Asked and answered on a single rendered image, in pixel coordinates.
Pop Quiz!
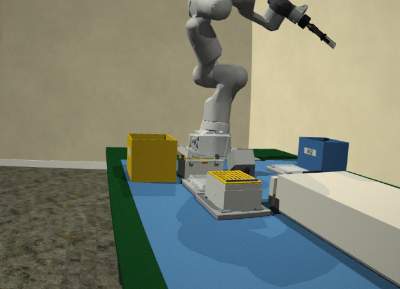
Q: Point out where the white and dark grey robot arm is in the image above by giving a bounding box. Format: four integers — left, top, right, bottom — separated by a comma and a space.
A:
185, 0, 308, 136

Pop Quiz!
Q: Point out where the yellow open-top bin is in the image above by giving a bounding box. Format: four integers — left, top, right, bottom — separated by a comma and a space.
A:
127, 133, 178, 182

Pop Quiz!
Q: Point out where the blue bench mat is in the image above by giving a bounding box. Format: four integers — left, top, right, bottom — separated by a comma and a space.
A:
121, 159, 400, 289

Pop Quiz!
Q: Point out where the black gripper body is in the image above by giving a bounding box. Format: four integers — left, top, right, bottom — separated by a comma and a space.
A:
298, 14, 311, 29

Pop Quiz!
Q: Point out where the blue open-top bin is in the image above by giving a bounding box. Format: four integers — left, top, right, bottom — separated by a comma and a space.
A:
297, 137, 349, 172

